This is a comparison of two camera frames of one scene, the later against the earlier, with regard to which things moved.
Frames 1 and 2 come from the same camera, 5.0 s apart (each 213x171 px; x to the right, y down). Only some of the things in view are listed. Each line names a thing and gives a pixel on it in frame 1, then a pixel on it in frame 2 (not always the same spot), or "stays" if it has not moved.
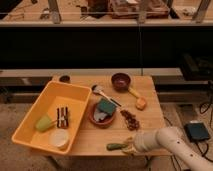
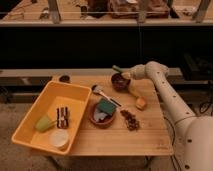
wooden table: [119, 107] stays
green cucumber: [115, 146] → [115, 67]
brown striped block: [62, 117] stays
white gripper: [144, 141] → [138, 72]
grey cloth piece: [99, 115] stays
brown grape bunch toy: [132, 123] stays
